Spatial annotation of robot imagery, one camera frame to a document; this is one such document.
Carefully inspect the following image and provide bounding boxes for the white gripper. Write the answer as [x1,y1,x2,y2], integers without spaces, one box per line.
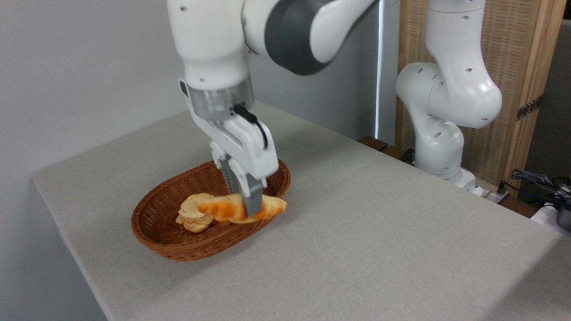
[178,79,280,218]

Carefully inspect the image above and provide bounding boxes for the long golden croissant bread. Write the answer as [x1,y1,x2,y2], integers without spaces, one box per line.
[196,193,288,224]

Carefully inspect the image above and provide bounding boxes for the pale round bread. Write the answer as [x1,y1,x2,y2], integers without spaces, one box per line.
[175,193,215,233]

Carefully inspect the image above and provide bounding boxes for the brown woven wicker basket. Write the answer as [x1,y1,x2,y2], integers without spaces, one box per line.
[131,159,291,262]

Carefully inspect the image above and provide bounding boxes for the black metal screen hinge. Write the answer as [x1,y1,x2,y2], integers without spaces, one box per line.
[516,95,544,121]

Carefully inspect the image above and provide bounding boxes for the wooden woven screen panel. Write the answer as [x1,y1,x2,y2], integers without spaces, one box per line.
[395,0,567,197]

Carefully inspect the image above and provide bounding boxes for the dark grey partition panel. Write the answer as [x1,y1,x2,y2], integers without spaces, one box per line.
[525,20,571,180]

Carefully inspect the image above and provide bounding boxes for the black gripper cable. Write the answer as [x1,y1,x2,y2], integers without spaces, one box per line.
[233,103,269,150]

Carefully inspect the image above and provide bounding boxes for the bundle of black cables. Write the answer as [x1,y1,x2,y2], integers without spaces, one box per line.
[510,168,571,210]

